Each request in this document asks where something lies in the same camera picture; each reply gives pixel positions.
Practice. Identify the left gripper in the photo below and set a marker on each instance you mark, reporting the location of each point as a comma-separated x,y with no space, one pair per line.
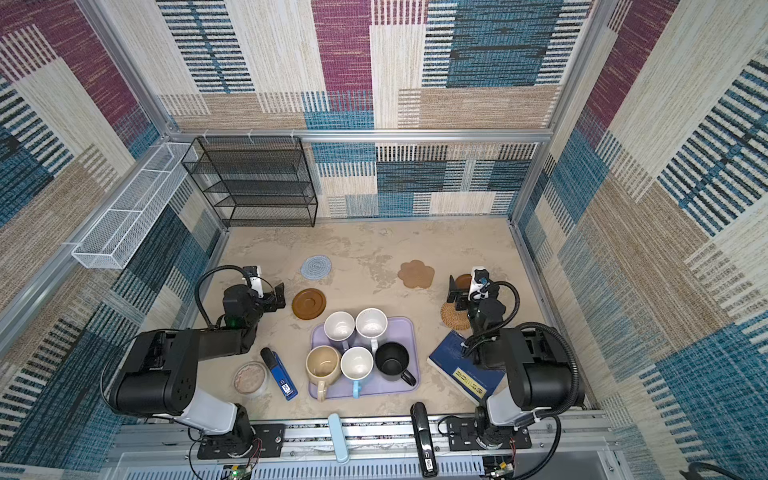
269,299

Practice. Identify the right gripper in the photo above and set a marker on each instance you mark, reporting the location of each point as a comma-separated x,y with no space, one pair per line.
465,293

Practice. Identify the small brown wooden coaster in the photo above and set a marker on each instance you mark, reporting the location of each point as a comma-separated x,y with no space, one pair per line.
463,282

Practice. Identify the brown round saucer coaster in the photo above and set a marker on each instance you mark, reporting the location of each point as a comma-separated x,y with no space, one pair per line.
309,304

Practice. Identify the woven rattan round coaster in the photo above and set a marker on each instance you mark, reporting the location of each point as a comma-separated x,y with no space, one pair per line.
453,318

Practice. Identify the brown flower cork coaster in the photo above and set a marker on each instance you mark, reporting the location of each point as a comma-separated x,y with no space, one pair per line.
416,274

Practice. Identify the blue grey knitted coaster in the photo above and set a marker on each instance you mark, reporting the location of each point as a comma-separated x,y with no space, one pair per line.
316,267

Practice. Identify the beige ceramic mug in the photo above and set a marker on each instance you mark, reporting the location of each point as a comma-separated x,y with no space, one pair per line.
322,366

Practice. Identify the white speckled mug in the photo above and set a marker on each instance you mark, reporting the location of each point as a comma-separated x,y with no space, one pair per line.
371,325

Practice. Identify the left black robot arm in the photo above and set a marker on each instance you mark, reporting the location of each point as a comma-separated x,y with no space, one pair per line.
158,377

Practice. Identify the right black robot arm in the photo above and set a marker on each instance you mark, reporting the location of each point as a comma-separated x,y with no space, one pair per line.
517,374

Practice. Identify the lavender plastic tray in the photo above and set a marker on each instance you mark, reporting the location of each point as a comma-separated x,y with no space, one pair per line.
400,330

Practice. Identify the blue black stapler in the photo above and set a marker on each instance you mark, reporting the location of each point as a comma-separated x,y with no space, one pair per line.
279,373

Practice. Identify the clear tape roll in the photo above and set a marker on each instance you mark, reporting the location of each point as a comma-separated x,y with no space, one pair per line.
251,379

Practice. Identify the black mug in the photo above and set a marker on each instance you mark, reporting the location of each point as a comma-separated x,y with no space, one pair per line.
392,360

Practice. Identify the blue hardcover book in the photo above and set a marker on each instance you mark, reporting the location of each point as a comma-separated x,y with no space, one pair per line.
474,382

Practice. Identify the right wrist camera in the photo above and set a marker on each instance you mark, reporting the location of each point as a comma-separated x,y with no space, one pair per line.
480,280

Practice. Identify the white mug blue handle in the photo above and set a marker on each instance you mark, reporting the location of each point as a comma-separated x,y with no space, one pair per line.
357,364

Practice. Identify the black wire shelf rack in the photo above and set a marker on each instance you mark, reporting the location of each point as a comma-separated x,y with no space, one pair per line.
261,181

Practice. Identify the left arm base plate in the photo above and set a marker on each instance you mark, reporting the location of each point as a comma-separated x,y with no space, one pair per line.
260,440

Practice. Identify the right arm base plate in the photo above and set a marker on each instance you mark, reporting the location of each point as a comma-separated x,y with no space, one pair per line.
462,436

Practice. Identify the light blue handle bar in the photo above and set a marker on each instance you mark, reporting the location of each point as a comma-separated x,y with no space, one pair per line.
338,438

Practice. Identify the black stapler on rail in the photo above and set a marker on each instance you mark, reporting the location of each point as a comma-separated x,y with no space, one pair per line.
423,439

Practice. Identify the white wire mesh basket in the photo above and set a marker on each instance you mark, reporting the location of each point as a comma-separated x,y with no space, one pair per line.
118,233

